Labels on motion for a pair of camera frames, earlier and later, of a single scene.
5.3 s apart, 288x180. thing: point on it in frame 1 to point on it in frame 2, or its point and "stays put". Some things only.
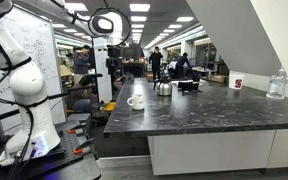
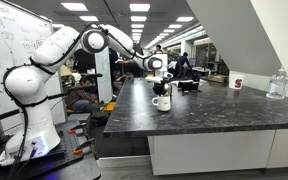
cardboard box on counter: [219, 78] stays put
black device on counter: [188, 87] stays put
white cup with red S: [236, 81] stays put
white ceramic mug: [136, 101] to [163, 102]
